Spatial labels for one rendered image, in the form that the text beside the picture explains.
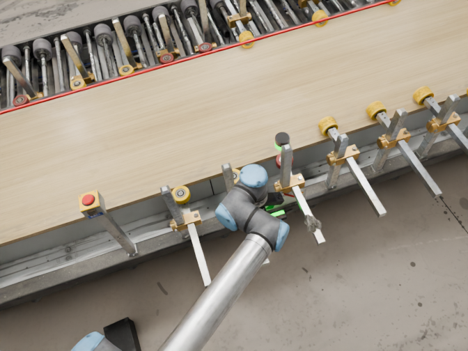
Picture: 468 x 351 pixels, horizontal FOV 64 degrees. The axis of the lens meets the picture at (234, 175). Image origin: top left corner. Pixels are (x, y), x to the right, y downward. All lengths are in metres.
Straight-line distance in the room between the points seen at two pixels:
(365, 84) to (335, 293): 1.23
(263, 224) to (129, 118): 1.13
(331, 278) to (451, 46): 1.48
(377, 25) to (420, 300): 1.63
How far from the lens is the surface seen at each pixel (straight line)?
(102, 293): 2.65
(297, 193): 1.72
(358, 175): 1.69
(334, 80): 2.11
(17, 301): 2.08
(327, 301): 2.46
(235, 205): 1.18
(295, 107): 1.96
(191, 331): 1.00
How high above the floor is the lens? 2.37
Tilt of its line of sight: 58 degrees down
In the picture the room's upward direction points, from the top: 9 degrees counter-clockwise
